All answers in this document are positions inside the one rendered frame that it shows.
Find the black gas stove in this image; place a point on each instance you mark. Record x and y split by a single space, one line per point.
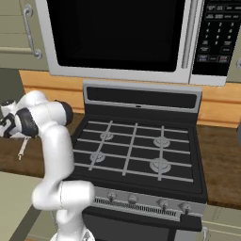
138 147

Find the black oven door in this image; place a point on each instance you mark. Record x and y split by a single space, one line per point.
131 227

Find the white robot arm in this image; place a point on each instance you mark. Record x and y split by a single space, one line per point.
53 147

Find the pale green cupboard door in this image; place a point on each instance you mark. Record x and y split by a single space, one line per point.
14 31
234 40

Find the silver cupboard knob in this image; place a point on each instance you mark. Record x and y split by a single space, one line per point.
238 63

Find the grey object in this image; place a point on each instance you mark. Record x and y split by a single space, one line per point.
239 133

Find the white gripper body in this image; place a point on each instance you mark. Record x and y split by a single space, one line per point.
9 132

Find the silver black microwave oven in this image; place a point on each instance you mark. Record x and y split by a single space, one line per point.
119 34

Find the pale green base cupboard front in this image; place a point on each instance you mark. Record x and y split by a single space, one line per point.
19 200

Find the pale slim utensil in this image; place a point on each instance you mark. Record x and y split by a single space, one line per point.
23 148

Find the pale green drawer front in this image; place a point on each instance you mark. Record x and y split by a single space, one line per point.
224 224

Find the silver stove knob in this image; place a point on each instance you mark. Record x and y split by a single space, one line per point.
111 196
185 207
132 199
163 204

